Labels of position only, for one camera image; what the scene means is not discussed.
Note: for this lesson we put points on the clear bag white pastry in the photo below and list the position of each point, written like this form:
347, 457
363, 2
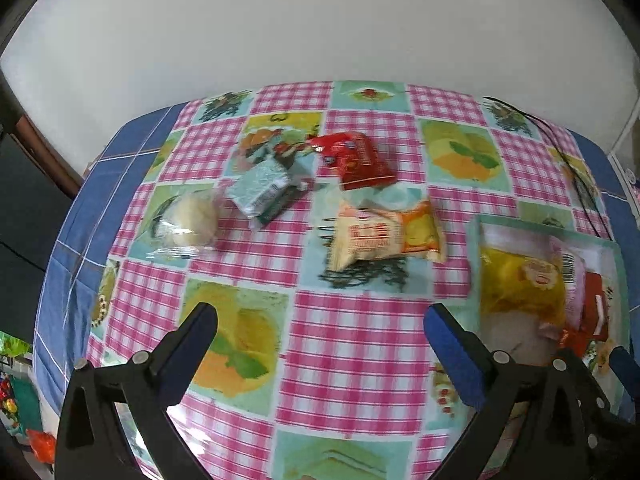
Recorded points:
184, 225

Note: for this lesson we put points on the red white snack packet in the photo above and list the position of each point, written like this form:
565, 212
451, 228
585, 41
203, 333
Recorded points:
586, 316

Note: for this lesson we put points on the cream orange egg roll pack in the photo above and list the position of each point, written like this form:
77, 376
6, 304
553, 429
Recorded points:
372, 234

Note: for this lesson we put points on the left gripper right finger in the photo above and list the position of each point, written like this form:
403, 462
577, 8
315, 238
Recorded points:
566, 429

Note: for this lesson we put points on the dark wooden door frame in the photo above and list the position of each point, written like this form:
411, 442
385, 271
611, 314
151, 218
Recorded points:
48, 161

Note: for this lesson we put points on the red crinkled candy bag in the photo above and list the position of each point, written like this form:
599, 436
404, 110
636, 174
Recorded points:
355, 160

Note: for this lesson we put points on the silver green foil packet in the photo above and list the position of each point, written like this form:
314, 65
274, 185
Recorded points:
265, 191

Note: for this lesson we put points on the yellow cake snack bag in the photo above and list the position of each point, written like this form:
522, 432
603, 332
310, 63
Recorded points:
517, 274

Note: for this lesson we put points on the pink snack pack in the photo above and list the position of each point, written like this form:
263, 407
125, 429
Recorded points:
573, 270

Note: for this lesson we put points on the pink checkered fruit tablecloth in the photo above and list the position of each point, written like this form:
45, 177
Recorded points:
317, 374

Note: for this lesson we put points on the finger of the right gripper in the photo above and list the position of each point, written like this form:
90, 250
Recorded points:
627, 370

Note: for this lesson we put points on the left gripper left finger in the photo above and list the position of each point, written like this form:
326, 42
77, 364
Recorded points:
91, 443

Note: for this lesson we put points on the blue plaid under cloth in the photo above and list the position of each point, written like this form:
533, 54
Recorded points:
76, 263

